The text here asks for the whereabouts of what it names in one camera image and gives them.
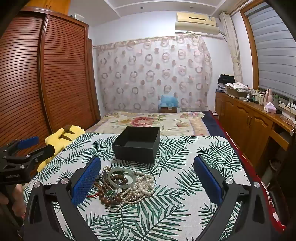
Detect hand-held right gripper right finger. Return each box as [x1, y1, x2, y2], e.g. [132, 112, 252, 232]
[193, 155, 278, 241]

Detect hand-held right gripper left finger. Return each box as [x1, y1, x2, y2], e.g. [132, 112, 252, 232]
[23, 156, 102, 241]

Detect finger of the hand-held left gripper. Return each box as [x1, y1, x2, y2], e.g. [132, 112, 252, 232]
[5, 136, 40, 154]
[14, 144, 56, 168]

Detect dark wooden bead bracelet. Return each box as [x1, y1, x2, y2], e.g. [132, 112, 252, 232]
[98, 192, 123, 207]

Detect brown wooden bead bracelet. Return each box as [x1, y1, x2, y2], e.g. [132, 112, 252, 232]
[110, 174, 129, 186]

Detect pale jade bangle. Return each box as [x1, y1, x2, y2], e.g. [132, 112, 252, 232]
[107, 167, 135, 187]

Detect white pearl necklace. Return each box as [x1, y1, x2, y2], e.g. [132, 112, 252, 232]
[107, 173, 156, 213]

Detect black square box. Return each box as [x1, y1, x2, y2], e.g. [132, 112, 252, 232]
[112, 126, 161, 164]

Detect person's left hand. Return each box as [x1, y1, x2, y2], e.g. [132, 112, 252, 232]
[0, 184, 25, 217]

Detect yellow plush toy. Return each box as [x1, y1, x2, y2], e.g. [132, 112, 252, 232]
[37, 125, 85, 172]

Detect green leaf print cloth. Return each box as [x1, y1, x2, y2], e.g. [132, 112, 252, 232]
[23, 133, 251, 241]

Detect navy blanket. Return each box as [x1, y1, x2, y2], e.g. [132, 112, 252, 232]
[202, 110, 232, 144]

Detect red patterned blanket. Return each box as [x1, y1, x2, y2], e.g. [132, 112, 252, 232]
[208, 111, 287, 235]

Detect wooden slatted wardrobe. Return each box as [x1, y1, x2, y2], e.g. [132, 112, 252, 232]
[0, 6, 101, 151]

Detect wooden cabinet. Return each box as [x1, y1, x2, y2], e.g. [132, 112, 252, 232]
[215, 90, 296, 178]

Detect small cardboard box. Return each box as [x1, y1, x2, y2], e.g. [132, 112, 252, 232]
[159, 106, 178, 114]

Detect floral blanket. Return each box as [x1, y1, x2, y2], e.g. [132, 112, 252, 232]
[86, 111, 211, 138]

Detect blue plush toy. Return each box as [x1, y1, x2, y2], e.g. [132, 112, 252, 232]
[160, 94, 179, 108]

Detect pink tissue box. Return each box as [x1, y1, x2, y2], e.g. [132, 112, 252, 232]
[264, 102, 277, 114]

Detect cardboard box with cloth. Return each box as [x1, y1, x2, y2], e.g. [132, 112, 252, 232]
[225, 82, 250, 98]

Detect row of bottles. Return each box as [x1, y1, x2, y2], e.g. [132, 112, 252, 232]
[248, 89, 266, 105]

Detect dark clothes pile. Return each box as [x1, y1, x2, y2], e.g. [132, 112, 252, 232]
[217, 74, 236, 90]

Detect white power strip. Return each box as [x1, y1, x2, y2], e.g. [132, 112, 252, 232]
[278, 100, 296, 112]

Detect circle pattern curtain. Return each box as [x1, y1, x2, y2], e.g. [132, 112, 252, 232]
[93, 35, 213, 114]

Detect cream side curtain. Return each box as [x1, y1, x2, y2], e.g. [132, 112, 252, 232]
[220, 11, 244, 84]

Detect grey window blind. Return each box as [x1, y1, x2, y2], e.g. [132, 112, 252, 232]
[245, 2, 296, 99]

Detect wall air conditioner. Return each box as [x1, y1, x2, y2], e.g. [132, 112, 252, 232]
[174, 11, 221, 37]

